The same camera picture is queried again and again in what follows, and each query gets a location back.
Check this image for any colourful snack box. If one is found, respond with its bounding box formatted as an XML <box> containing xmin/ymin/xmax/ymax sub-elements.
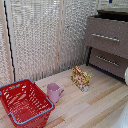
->
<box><xmin>70</xmin><ymin>65</ymin><xmax>92</xmax><ymax>93</ymax></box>

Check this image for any pink mug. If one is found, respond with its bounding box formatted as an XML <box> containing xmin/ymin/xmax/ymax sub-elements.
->
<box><xmin>46</xmin><ymin>82</ymin><xmax>66</xmax><ymax>104</ymax></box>

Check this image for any beige woven folding screen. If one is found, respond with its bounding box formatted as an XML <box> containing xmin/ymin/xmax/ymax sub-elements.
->
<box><xmin>0</xmin><ymin>0</ymin><xmax>102</xmax><ymax>86</ymax></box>

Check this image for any red shopping basket blue rim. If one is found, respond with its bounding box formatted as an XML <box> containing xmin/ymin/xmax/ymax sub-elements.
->
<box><xmin>0</xmin><ymin>78</ymin><xmax>56</xmax><ymax>128</ymax></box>

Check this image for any brown drawer cabinet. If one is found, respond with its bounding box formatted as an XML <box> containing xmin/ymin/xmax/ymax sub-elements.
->
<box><xmin>83</xmin><ymin>9</ymin><xmax>128</xmax><ymax>83</ymax></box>

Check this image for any silver drawer handle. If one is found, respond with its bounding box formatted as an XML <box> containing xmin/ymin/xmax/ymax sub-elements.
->
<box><xmin>91</xmin><ymin>32</ymin><xmax>121</xmax><ymax>42</ymax></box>
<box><xmin>95</xmin><ymin>54</ymin><xmax>121</xmax><ymax>67</ymax></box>

